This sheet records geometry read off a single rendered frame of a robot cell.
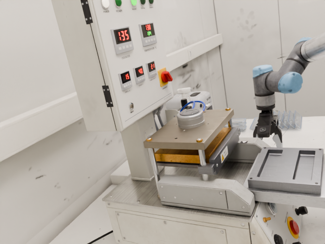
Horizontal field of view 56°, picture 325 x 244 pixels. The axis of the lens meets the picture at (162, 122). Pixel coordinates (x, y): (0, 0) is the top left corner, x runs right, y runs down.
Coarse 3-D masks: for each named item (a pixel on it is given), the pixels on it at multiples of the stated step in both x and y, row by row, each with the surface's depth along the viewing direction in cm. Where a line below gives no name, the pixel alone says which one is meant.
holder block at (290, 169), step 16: (272, 160) 88; (288, 160) 84; (304, 160) 85; (320, 160) 80; (256, 176) 79; (272, 176) 80; (288, 176) 76; (304, 176) 77; (320, 176) 73; (304, 192) 72; (320, 192) 71
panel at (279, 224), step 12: (264, 204) 81; (276, 204) 87; (264, 216) 79; (276, 216) 84; (288, 216) 89; (300, 216) 96; (264, 228) 76; (276, 228) 81; (288, 228) 86; (300, 228) 92; (288, 240) 83
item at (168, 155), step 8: (224, 128) 98; (216, 136) 93; (224, 136) 92; (216, 144) 87; (160, 152) 89; (168, 152) 88; (176, 152) 87; (184, 152) 86; (192, 152) 84; (208, 152) 83; (160, 160) 89; (168, 160) 88; (176, 160) 86; (184, 160) 85; (192, 160) 84; (208, 160) 81
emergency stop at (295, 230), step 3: (291, 222) 87; (294, 222) 88; (291, 225) 87; (294, 225) 87; (297, 225) 89; (291, 228) 87; (294, 228) 86; (297, 228) 88; (294, 231) 86; (297, 231) 87
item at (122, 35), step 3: (120, 30) 82; (123, 30) 84; (126, 30) 85; (117, 33) 81; (120, 33) 82; (123, 33) 84; (126, 33) 85; (117, 36) 81; (120, 36) 82; (123, 36) 84; (126, 36) 85; (120, 39) 82; (123, 39) 84; (126, 39) 85; (129, 39) 86
